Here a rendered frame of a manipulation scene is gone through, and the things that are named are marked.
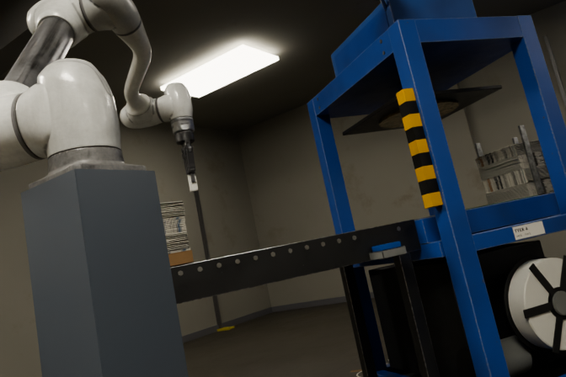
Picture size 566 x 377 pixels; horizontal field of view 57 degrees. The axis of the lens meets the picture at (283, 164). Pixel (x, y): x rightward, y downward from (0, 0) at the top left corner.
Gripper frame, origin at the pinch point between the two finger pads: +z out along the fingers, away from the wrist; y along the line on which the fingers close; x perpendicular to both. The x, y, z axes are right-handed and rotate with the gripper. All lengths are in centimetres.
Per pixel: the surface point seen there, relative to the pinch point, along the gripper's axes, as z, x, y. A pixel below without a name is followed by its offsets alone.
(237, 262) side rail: 34.2, 5.2, 26.4
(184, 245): 24.4, -9.2, 12.6
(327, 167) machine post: -5, 79, -41
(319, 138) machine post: -22, 79, -43
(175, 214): 12.8, -10.6, 12.2
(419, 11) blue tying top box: -56, 105, 28
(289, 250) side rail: 33.7, 24.3, 26.4
